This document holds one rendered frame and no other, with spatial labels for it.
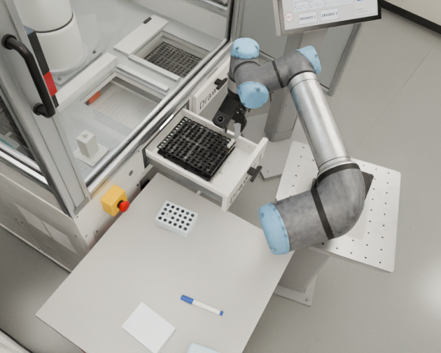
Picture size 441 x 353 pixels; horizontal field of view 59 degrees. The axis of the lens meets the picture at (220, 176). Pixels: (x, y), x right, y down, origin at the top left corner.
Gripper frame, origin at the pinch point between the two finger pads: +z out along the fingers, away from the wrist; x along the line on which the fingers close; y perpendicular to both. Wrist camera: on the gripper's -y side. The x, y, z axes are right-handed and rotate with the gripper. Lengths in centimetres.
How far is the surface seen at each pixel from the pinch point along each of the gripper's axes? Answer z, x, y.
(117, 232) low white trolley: 21, 18, -43
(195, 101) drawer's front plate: 7.0, 21.5, 12.4
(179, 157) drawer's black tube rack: 7.4, 11.8, -13.2
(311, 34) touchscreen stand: 13, 3, 87
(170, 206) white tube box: 17.6, 7.1, -26.0
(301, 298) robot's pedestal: 96, -52, 1
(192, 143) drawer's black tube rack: 7.8, 11.7, -5.3
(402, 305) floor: 97, -100, 27
